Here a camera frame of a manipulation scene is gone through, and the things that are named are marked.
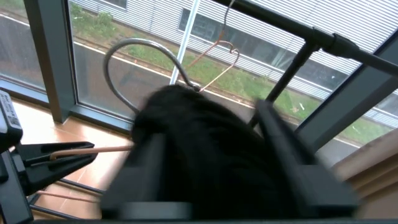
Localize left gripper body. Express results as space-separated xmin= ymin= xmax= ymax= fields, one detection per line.
xmin=0 ymin=146 xmax=34 ymax=224

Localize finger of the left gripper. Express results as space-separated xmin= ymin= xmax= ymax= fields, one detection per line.
xmin=18 ymin=141 xmax=96 ymax=162
xmin=24 ymin=152 xmax=99 ymax=195

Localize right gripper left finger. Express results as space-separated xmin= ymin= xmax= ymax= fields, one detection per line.
xmin=101 ymin=133 xmax=169 ymax=207

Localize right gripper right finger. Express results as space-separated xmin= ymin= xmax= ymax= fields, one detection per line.
xmin=254 ymin=99 xmax=360 ymax=217

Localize black shorts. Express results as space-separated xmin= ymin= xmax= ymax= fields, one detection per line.
xmin=130 ymin=83 xmax=299 ymax=220

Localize pink clothes hanger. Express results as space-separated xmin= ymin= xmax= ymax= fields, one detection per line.
xmin=35 ymin=37 xmax=203 ymax=205
xmin=185 ymin=0 xmax=241 ymax=93

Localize black clothes rack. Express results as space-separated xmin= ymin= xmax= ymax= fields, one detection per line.
xmin=27 ymin=0 xmax=398 ymax=220

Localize beige curtain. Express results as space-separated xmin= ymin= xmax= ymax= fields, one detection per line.
xmin=331 ymin=129 xmax=398 ymax=220

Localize window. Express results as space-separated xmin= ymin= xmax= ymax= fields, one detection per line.
xmin=0 ymin=0 xmax=398 ymax=169

